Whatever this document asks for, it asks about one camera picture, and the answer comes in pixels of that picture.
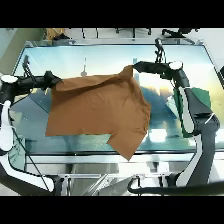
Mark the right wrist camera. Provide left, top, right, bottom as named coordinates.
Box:
left=154, top=37, right=167, bottom=64

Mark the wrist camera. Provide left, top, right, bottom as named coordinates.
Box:
left=154, top=37, right=167, bottom=64
left=21, top=54, right=33, bottom=80

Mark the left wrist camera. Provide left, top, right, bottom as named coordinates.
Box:
left=21, top=54, right=33, bottom=80

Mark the brown T-shirt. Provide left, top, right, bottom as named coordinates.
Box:
left=45, top=64, right=152, bottom=162

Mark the silver frame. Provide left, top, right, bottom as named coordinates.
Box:
left=14, top=38, right=224, bottom=197

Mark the black cable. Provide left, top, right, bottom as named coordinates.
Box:
left=11, top=124, right=54, bottom=196

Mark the dark green garment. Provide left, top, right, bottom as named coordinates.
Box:
left=172, top=86, right=213, bottom=139

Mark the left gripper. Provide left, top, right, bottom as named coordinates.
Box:
left=42, top=70, right=63, bottom=91

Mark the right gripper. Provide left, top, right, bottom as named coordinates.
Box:
left=132, top=60, right=153, bottom=73

